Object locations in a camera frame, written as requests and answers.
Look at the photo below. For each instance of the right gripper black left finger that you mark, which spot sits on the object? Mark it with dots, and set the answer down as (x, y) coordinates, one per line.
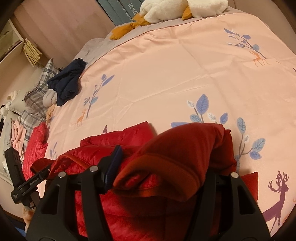
(55, 217)

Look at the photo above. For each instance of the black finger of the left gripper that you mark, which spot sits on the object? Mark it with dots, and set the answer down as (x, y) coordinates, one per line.
(40, 176)

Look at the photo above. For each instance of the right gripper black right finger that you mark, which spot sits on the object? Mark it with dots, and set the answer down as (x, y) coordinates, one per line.
(226, 210)

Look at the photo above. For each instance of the dark red down jacket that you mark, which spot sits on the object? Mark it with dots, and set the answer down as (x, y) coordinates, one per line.
(153, 196)

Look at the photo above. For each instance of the pink clothes pile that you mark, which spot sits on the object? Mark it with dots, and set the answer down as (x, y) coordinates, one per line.
(18, 133)

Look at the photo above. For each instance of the person left hand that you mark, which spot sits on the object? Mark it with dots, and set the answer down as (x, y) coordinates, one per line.
(28, 215)

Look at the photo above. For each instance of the light red down jacket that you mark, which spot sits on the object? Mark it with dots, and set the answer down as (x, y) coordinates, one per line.
(36, 149)

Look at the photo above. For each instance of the grey plaid pillow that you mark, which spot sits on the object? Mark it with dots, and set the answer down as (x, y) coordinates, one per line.
(35, 112)

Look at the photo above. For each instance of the orange small plush toy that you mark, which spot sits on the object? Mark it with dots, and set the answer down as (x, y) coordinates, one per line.
(49, 114)

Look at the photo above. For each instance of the grey blanket roll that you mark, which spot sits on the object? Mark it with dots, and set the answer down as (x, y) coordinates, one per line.
(50, 98)

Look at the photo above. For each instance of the small plush toys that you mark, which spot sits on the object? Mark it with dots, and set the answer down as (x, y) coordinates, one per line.
(9, 102)

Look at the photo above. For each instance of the navy blue garment pile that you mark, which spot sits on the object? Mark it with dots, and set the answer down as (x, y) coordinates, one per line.
(65, 83)

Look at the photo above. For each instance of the beige tassel hanging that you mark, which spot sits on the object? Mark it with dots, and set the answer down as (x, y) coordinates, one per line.
(31, 52)

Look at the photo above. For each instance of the grey bed sheet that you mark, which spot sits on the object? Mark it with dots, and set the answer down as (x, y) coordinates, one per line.
(196, 46)

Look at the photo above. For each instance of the pink printed duvet cover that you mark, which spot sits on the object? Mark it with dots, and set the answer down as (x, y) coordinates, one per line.
(258, 107)

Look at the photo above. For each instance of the pink curtain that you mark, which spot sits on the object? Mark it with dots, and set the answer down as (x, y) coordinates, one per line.
(60, 29)

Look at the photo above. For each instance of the teal lettered curtain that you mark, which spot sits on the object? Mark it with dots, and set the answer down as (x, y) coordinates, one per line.
(120, 11)

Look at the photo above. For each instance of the white plush goose toy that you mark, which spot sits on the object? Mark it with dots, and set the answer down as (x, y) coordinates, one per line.
(152, 12)

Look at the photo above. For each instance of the white wall shelf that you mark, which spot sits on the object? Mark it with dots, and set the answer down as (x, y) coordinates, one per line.
(11, 42)

